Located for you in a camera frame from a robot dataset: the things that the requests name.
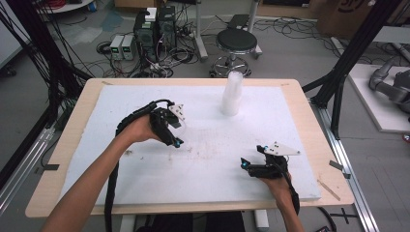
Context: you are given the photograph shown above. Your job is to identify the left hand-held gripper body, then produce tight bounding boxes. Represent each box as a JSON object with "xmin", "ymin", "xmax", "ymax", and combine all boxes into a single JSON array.
[{"xmin": 148, "ymin": 102, "xmax": 186, "ymax": 144}]

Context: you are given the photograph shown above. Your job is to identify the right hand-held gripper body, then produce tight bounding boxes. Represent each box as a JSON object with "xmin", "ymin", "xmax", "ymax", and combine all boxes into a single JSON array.
[{"xmin": 249, "ymin": 140, "xmax": 302, "ymax": 180}]

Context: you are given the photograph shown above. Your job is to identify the stack of clear plastic cups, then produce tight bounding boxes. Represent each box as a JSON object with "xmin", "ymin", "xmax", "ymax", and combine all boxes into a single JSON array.
[{"xmin": 220, "ymin": 71, "xmax": 245, "ymax": 117}]

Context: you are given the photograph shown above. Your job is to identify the person's left hand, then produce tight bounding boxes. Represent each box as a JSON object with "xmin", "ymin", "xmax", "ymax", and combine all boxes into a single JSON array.
[{"xmin": 120, "ymin": 113, "xmax": 162, "ymax": 144}]

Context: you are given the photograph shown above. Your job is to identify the person's right hand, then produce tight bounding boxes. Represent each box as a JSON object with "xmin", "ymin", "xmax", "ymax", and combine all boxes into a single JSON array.
[{"xmin": 259, "ymin": 173, "xmax": 296, "ymax": 211}]

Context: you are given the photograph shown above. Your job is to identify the white foam mat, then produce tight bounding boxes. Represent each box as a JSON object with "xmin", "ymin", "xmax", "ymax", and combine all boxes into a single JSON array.
[{"xmin": 56, "ymin": 84, "xmax": 322, "ymax": 207}]

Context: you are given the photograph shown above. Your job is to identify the white table leg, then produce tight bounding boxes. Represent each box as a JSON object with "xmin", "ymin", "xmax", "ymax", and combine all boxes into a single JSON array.
[
  {"xmin": 253, "ymin": 209, "xmax": 270, "ymax": 231},
  {"xmin": 119, "ymin": 214, "xmax": 137, "ymax": 232}
]

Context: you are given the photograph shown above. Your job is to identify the thin wooden stick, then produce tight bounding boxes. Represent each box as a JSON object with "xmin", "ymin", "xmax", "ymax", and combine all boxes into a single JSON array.
[{"xmin": 317, "ymin": 179, "xmax": 341, "ymax": 202}]

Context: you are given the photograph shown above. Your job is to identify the grey power supply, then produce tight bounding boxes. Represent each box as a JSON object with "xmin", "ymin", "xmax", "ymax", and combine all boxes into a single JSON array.
[
  {"xmin": 121, "ymin": 34, "xmax": 136, "ymax": 61},
  {"xmin": 109, "ymin": 34, "xmax": 125, "ymax": 61}
]

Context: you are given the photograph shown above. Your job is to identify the person's dark trousers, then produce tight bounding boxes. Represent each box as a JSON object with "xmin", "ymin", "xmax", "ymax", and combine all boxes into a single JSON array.
[{"xmin": 134, "ymin": 211, "xmax": 246, "ymax": 232}]

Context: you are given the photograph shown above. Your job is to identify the black computer tower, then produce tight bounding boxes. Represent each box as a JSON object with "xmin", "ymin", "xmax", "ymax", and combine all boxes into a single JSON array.
[
  {"xmin": 133, "ymin": 11, "xmax": 159, "ymax": 64},
  {"xmin": 157, "ymin": 5, "xmax": 178, "ymax": 49}
]

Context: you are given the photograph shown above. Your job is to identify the grey metal stand leg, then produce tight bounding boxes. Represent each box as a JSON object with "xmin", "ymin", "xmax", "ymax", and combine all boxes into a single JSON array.
[
  {"xmin": 246, "ymin": 0, "xmax": 264, "ymax": 61},
  {"xmin": 192, "ymin": 0, "xmax": 209, "ymax": 62}
]

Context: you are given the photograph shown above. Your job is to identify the black round stool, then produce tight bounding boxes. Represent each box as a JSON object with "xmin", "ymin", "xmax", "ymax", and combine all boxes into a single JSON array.
[{"xmin": 209, "ymin": 28, "xmax": 259, "ymax": 78}]

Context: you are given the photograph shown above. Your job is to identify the small white box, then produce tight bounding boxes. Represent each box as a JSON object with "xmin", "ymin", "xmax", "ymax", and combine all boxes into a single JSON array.
[{"xmin": 144, "ymin": 7, "xmax": 158, "ymax": 23}]

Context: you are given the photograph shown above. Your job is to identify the black flat device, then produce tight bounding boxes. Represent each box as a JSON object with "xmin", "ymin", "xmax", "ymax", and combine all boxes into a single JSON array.
[{"xmin": 226, "ymin": 14, "xmax": 250, "ymax": 30}]

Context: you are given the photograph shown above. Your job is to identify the white platform board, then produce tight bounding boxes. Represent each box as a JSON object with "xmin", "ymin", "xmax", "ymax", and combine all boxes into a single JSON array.
[{"xmin": 347, "ymin": 62, "xmax": 410, "ymax": 133}]

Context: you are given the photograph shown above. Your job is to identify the white round table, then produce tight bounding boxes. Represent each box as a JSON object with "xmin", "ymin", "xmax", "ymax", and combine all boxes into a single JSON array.
[{"xmin": 37, "ymin": 0, "xmax": 95, "ymax": 15}]

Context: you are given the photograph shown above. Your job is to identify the cardboard box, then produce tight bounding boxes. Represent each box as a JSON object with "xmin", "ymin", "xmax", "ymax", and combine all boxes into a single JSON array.
[{"xmin": 317, "ymin": 0, "xmax": 410, "ymax": 40}]

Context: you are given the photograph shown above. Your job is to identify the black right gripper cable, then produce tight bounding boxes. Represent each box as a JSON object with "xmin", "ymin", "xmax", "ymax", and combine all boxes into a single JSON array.
[{"xmin": 279, "ymin": 158, "xmax": 302, "ymax": 217}]

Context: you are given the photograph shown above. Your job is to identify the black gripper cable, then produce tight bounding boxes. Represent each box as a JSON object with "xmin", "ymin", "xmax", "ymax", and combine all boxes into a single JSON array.
[
  {"xmin": 103, "ymin": 99, "xmax": 177, "ymax": 232},
  {"xmin": 279, "ymin": 158, "xmax": 302, "ymax": 217}
]

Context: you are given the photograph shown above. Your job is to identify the aluminium rail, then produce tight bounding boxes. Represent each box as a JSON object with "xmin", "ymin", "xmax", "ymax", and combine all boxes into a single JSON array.
[
  {"xmin": 0, "ymin": 127, "xmax": 57, "ymax": 216},
  {"xmin": 308, "ymin": 100, "xmax": 381, "ymax": 232}
]

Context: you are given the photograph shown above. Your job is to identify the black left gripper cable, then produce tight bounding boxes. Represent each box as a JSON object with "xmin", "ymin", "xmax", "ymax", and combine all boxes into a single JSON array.
[{"xmin": 103, "ymin": 99, "xmax": 177, "ymax": 232}]

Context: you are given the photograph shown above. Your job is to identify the loose black floor cables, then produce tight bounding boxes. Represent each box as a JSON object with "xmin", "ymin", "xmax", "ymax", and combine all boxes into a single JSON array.
[{"xmin": 254, "ymin": 15, "xmax": 342, "ymax": 59}]

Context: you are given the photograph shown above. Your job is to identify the black frame with cable bundle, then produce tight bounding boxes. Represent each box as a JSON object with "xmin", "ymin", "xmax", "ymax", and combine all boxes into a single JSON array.
[{"xmin": 0, "ymin": 0, "xmax": 93, "ymax": 130}]

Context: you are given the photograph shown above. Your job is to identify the black frame post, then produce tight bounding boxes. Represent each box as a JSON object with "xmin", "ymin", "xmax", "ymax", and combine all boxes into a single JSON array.
[{"xmin": 302, "ymin": 0, "xmax": 404, "ymax": 140}]

